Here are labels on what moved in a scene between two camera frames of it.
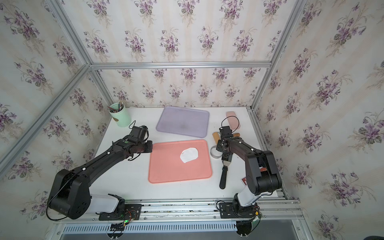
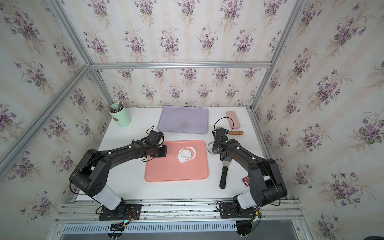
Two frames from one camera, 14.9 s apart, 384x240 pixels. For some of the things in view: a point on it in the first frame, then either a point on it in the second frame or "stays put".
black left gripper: x=149 y=146 -> x=164 y=151
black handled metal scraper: x=225 y=161 stays put
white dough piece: x=189 y=154 stays put
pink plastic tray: x=165 y=164 stays put
